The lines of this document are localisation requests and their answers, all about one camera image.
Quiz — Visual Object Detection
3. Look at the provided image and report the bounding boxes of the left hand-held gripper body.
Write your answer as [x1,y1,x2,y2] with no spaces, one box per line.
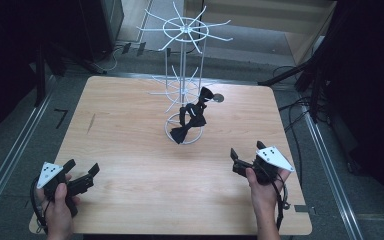
[36,161,96,218]

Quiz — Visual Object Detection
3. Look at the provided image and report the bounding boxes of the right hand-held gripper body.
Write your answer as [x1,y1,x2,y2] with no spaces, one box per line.
[232,145,296,186]

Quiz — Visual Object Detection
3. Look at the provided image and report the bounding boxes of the black bow tie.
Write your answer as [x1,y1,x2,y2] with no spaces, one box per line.
[169,103,208,145]
[192,86,215,115]

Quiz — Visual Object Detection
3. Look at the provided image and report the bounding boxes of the white wire display rack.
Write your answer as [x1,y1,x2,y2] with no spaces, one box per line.
[136,1,234,146]

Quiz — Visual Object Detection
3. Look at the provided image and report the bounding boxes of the person's right hand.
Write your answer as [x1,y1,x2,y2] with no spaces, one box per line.
[245,167,292,216]

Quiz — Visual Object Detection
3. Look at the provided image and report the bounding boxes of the person's left hand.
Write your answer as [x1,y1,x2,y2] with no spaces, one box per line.
[34,175,81,236]

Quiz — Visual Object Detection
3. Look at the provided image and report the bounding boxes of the black metal stand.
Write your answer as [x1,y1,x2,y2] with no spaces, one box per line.
[34,41,108,108]
[258,49,334,124]

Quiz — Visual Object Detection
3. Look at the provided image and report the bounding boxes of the dark cabinet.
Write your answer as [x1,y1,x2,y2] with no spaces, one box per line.
[76,0,125,63]

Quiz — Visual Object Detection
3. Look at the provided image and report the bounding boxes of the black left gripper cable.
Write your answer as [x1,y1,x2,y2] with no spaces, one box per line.
[29,178,49,234]

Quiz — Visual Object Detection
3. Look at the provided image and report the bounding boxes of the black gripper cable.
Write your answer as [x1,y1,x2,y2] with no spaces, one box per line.
[272,179,292,232]
[29,178,49,234]

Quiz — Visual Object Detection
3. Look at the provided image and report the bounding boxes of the black floor cables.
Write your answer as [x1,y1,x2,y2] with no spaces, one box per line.
[272,64,318,178]

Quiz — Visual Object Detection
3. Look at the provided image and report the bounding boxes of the aluminium floor rail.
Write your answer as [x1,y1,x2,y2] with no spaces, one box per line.
[301,109,364,240]
[0,74,58,223]

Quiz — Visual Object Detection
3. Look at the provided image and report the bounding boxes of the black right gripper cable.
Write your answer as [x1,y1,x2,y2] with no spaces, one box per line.
[272,179,292,232]

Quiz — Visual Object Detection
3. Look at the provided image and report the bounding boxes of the white floor cable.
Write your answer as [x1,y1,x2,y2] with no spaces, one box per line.
[93,46,125,73]

